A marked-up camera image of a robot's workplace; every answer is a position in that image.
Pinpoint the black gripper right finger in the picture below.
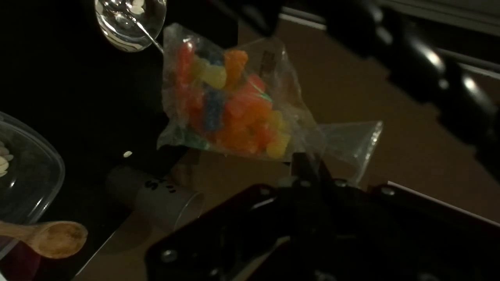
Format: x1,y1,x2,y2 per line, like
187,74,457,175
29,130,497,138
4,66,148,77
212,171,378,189
307,153,337,191

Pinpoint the round clear plastic bowl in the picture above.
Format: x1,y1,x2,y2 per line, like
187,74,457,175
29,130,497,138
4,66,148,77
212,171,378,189
0,110,67,260

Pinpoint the small metal spoon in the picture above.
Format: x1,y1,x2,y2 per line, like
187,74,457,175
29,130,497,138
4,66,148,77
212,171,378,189
111,8,167,57

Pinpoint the dark cylindrical cup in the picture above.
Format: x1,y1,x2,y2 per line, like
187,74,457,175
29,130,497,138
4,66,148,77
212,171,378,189
104,164,206,231

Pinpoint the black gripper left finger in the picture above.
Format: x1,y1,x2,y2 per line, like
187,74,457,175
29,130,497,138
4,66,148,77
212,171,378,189
289,152,312,191

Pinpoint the wooden spoon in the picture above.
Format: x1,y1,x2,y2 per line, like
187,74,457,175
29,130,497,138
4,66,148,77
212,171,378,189
0,219,89,261

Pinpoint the small clear glass bowl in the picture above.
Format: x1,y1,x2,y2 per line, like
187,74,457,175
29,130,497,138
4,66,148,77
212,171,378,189
92,0,168,55

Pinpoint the pile of white cashews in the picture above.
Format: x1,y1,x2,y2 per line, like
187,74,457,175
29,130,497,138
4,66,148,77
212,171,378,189
0,142,14,180

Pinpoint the clear packet of orange candy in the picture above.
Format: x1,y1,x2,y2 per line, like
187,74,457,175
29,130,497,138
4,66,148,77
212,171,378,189
156,22,386,185

